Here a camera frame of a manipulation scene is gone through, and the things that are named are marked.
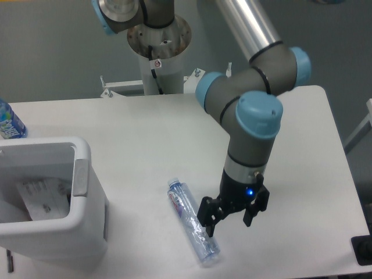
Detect white metal table frame bracket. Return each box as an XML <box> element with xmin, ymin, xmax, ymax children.
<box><xmin>99</xmin><ymin>62</ymin><xmax>235</xmax><ymax>99</ymax></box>

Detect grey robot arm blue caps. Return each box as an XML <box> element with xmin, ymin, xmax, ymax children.
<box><xmin>92</xmin><ymin>1</ymin><xmax>312</xmax><ymax>236</ymax></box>

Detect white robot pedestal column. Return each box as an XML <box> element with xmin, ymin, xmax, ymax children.
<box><xmin>127</xmin><ymin>15</ymin><xmax>192</xmax><ymax>95</ymax></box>

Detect clear plastic water bottle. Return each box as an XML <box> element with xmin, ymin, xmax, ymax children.
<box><xmin>167</xmin><ymin>178</ymin><xmax>220</xmax><ymax>264</ymax></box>

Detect black cable on pedestal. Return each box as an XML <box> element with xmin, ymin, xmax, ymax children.
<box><xmin>147</xmin><ymin>45</ymin><xmax>164</xmax><ymax>95</ymax></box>

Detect white plastic trash can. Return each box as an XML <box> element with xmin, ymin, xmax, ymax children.
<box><xmin>1</xmin><ymin>137</ymin><xmax>109</xmax><ymax>260</ymax></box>

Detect white frame leg right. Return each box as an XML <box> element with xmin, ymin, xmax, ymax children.
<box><xmin>344</xmin><ymin>99</ymin><xmax>371</xmax><ymax>155</ymax></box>

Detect blue labelled water bottle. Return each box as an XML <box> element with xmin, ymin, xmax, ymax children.
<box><xmin>1</xmin><ymin>99</ymin><xmax>28</xmax><ymax>140</ymax></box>

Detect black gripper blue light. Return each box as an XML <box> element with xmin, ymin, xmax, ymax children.
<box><xmin>197</xmin><ymin>170</ymin><xmax>270</xmax><ymax>238</ymax></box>

